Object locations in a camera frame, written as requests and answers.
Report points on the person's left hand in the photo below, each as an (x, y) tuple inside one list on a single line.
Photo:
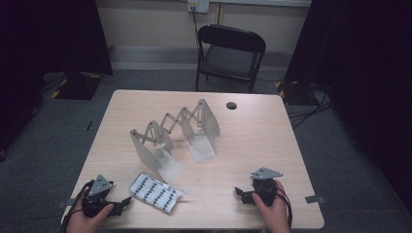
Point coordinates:
[(84, 223)]

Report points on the beige wall conduit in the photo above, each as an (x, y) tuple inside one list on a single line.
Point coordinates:
[(220, 13)]

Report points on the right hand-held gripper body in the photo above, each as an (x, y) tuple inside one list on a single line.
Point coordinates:
[(265, 189)]

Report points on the black folding chair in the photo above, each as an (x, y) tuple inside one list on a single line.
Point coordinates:
[(230, 61)]

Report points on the white wall socket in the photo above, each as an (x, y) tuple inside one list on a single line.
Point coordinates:
[(198, 6)]

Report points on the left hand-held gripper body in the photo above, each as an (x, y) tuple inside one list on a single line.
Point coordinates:
[(98, 187)]

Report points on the black round table grommet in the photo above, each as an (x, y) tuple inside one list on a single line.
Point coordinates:
[(231, 106)]

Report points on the white cloth with black print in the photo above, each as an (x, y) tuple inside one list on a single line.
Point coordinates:
[(155, 192)]

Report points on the black curtain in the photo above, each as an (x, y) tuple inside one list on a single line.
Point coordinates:
[(48, 48), (362, 64)]

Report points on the white expandable metal book rack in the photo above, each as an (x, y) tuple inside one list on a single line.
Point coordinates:
[(209, 124)]

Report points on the black stand base yellow stripes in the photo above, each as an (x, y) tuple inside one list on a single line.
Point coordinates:
[(77, 85), (293, 93)]

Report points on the person's right hand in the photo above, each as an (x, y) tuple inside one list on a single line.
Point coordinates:
[(277, 216)]

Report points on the grey tape strip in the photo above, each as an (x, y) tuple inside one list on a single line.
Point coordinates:
[(315, 199), (63, 204)]

